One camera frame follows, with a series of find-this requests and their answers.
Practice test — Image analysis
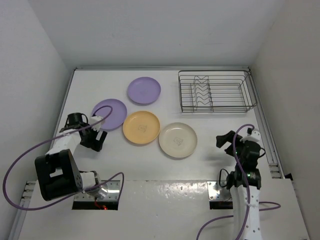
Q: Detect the purple plate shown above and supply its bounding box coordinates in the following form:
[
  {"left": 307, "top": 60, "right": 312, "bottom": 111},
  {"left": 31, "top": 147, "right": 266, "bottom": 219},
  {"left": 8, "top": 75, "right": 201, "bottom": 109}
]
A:
[
  {"left": 91, "top": 98, "right": 127, "bottom": 132},
  {"left": 127, "top": 76, "right": 161, "bottom": 105}
]

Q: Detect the orange plate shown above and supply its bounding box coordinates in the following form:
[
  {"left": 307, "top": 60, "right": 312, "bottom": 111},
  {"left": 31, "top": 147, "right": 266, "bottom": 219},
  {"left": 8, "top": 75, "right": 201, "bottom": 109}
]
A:
[{"left": 122, "top": 111, "right": 161, "bottom": 145}]

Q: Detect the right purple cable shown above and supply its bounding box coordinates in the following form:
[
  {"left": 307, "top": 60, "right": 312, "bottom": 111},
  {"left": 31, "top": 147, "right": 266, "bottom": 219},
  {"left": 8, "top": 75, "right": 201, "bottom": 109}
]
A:
[{"left": 196, "top": 124, "right": 281, "bottom": 240}]

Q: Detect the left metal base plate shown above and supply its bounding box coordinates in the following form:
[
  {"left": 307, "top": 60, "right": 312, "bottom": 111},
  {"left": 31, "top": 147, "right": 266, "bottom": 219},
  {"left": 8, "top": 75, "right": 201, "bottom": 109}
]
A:
[{"left": 73, "top": 180, "right": 121, "bottom": 202}]

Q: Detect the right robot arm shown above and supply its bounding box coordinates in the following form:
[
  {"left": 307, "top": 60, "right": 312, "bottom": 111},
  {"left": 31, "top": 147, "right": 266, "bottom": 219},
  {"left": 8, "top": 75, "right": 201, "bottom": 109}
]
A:
[{"left": 216, "top": 127, "right": 263, "bottom": 240}]

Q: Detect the wire dish rack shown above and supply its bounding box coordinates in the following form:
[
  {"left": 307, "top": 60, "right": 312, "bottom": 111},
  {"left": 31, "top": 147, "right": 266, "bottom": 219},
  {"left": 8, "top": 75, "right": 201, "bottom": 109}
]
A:
[{"left": 178, "top": 70, "right": 258, "bottom": 114}]

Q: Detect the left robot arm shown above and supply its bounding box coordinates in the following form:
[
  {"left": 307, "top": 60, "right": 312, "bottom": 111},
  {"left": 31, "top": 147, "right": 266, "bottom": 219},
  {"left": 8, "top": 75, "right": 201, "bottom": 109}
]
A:
[{"left": 34, "top": 112, "right": 108, "bottom": 201}]

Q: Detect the cream plate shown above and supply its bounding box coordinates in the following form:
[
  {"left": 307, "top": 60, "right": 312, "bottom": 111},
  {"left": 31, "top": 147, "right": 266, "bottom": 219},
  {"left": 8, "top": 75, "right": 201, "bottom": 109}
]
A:
[{"left": 158, "top": 122, "right": 198, "bottom": 159}]

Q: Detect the metal base plate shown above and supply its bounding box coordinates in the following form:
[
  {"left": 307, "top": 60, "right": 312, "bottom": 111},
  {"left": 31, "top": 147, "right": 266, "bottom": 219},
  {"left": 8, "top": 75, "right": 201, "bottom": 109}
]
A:
[
  {"left": 73, "top": 180, "right": 121, "bottom": 202},
  {"left": 207, "top": 181, "right": 232, "bottom": 202}
]

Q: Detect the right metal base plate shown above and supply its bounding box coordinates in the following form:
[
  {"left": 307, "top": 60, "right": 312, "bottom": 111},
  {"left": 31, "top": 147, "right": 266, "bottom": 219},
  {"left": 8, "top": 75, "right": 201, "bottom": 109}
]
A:
[{"left": 207, "top": 181, "right": 232, "bottom": 202}]

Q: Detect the black cable at right base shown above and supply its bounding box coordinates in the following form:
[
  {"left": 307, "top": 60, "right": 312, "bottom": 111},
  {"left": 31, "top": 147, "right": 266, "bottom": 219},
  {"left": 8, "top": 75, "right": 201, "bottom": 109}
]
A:
[{"left": 218, "top": 168, "right": 232, "bottom": 192}]

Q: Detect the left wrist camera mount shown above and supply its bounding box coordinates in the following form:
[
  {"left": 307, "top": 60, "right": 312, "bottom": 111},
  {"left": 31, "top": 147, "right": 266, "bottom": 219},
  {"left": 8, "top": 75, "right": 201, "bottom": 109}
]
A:
[{"left": 88, "top": 115, "right": 104, "bottom": 132}]

